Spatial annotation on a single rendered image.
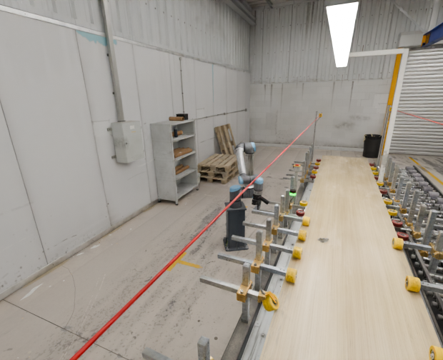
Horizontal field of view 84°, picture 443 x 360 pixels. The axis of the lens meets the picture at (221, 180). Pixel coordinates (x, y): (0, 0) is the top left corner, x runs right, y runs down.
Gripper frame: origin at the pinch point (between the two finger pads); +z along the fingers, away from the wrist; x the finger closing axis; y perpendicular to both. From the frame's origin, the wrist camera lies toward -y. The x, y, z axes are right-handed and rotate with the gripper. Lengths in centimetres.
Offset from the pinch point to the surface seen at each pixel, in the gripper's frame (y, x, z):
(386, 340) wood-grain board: -98, 122, -10
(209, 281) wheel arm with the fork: -8, 126, -14
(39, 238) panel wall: 237, 92, 44
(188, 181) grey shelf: 227, -218, 72
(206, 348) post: -30, 171, -26
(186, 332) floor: 34, 95, 83
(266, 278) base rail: -31, 81, 12
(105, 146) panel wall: 243, -23, -43
